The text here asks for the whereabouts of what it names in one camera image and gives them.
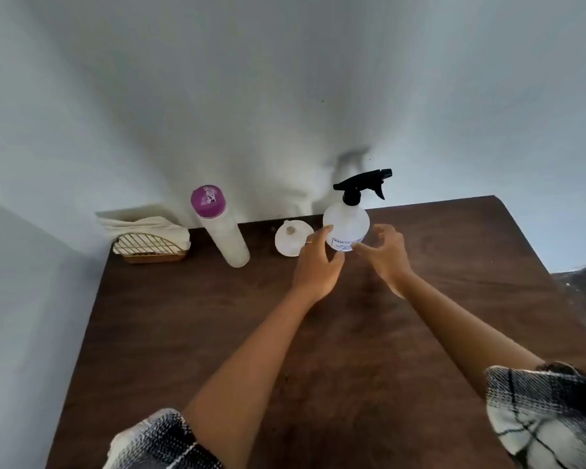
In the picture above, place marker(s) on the white plastic funnel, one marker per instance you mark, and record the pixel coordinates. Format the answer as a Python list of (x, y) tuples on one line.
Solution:
[(288, 241)]

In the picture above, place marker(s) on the black spray trigger head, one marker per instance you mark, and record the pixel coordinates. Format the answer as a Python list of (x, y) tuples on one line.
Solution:
[(356, 183)]

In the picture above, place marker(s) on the dark wooden table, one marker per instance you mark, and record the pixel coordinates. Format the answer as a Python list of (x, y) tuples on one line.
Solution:
[(176, 312)]

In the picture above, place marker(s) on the tall frosted clear bottle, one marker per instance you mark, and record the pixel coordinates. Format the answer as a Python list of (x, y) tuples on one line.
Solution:
[(227, 239)]

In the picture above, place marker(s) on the person's right hand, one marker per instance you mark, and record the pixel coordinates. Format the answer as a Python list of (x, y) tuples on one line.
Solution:
[(390, 261)]

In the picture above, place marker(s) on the person's left forearm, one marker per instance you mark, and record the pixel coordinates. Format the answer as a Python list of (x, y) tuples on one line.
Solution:
[(254, 366)]

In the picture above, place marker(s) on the white spray bottle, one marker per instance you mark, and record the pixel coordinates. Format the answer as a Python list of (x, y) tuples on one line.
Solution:
[(346, 222)]

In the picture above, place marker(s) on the white paper napkins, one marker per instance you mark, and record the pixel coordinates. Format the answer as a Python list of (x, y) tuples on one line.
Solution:
[(141, 224)]

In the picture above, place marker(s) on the person's right forearm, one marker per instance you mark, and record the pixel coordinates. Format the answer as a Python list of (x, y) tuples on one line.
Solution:
[(459, 332)]

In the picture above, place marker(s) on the purple bottle cap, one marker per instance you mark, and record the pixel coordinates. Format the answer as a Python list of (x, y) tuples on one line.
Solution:
[(207, 200)]

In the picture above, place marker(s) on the person's left hand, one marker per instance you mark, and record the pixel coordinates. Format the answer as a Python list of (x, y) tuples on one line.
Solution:
[(315, 273)]

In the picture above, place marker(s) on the black white plaid shirt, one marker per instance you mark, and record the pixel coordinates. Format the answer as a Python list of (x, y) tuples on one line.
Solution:
[(542, 410)]

